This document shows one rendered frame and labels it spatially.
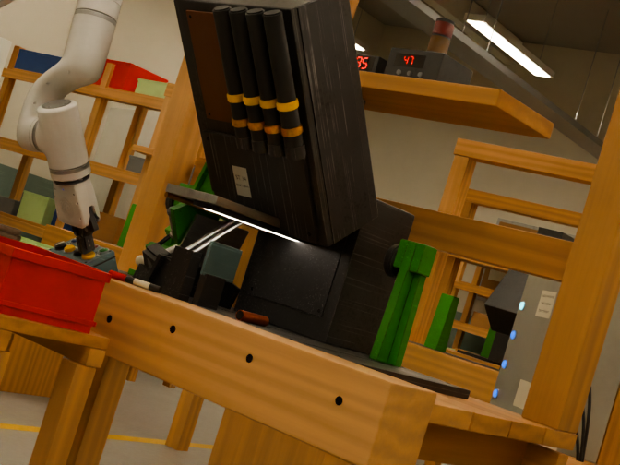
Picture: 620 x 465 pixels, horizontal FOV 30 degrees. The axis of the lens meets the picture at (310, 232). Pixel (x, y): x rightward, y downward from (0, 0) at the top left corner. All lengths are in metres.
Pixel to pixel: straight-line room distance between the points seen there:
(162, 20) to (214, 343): 10.23
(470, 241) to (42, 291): 1.05
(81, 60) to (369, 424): 1.00
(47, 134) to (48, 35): 8.93
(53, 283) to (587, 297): 1.08
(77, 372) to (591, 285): 1.05
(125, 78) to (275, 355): 6.94
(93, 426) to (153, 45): 9.12
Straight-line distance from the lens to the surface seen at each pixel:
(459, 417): 2.09
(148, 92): 8.70
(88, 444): 3.37
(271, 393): 2.05
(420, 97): 2.65
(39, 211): 9.22
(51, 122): 2.39
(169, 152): 3.32
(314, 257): 2.57
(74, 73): 2.44
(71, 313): 2.18
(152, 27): 12.20
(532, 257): 2.61
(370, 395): 1.92
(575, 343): 2.42
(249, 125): 2.34
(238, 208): 2.37
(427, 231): 2.77
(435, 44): 2.84
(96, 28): 2.45
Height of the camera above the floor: 1.01
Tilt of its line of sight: 3 degrees up
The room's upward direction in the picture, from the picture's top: 17 degrees clockwise
